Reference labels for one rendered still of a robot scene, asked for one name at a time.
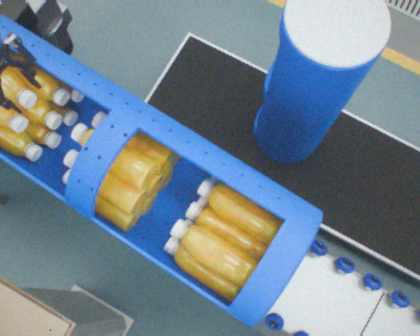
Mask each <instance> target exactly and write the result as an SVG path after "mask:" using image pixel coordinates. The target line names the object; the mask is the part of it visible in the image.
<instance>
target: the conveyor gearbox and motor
mask: <svg viewBox="0 0 420 336"><path fill-rule="evenodd" d="M27 1H28V2H29V3H30V6H31V8H32V10H34V13H35V14H36V16H37V17H38V20H39V23H38V24H37V25H36V27H35V29H36V30H37V32H38V33H39V35H40V36H41V38H42V39H44V40H45V41H47V42H48V43H50V44H51V45H53V46H55V47H57V48H58V49H60V50H62V52H64V53H66V54H68V55H69V56H70V54H71V53H72V50H73V41H72V40H71V38H70V36H69V33H68V32H67V27H68V25H69V23H70V22H71V21H72V20H73V18H72V15H71V14H70V10H68V7H66V6H64V5H63V4H61V3H60V2H57V0H26V2H27Z"/></svg>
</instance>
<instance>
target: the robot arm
mask: <svg viewBox="0 0 420 336"><path fill-rule="evenodd" d="M7 38H8V39H7V40H6V41H2V40H1V35H0V107H1V106H2V107H3V108H5V109H7V110H9V109H13V110H14V111H16V112H17V113H19V114H21V113H22V112H23V111H21V109H19V108H18V107H17V106H16V105H15V104H14V103H13V102H12V101H11V100H10V99H9V98H7V97H5V94H4V92H3V88H2V86H1V82H2V81H1V75H2V72H3V71H4V70H5V69H6V68H7V67H8V66H10V67H16V68H18V70H19V71H20V73H22V75H24V77H25V78H26V80H28V82H29V83H30V84H32V85H33V86H35V87H37V88H39V90H40V89H41V88H42V86H41V85H40V84H39V82H38V81H37V80H36V79H35V76H36V73H35V68H33V67H32V65H33V64H35V63H36V62H37V59H36V57H34V55H32V53H30V51H28V49H26V47H24V45H23V43H22V39H21V38H20V37H19V36H16V34H13V33H12V32H9V33H8V34H7ZM10 47H14V48H15V49H16V50H17V51H18V52H19V53H20V54H21V56H23V58H25V61H24V62H23V61H21V60H17V59H15V58H12V57H10Z"/></svg>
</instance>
